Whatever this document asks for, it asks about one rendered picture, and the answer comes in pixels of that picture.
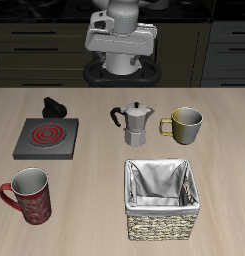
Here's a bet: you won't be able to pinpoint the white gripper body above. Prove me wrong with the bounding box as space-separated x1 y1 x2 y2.
84 23 159 57

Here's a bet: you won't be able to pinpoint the white and yellow mug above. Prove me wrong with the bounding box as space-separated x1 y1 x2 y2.
159 106 205 146

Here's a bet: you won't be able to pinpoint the wicker basket with white liner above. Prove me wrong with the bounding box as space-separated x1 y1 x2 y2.
123 158 201 242

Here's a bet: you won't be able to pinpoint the red patterned mug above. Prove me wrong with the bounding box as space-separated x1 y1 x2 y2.
0 167 53 226

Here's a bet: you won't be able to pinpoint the dark kitchen cupboards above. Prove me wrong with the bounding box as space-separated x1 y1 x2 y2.
0 18 213 89

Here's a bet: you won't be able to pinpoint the silver moka pot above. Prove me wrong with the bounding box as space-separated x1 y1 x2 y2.
109 101 156 148

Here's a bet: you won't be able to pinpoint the round black stove knob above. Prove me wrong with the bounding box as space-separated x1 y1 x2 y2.
42 96 69 120

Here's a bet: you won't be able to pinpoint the black kitchen countertop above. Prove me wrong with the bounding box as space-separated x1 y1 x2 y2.
0 0 245 24

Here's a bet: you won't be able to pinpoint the grey kitchen cupboard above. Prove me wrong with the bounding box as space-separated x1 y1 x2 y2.
199 19 245 89

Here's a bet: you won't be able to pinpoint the dark grey stove plate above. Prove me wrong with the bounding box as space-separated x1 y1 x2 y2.
12 117 80 161

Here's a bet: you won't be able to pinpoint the flat black base plate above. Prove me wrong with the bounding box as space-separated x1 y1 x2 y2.
82 57 162 85

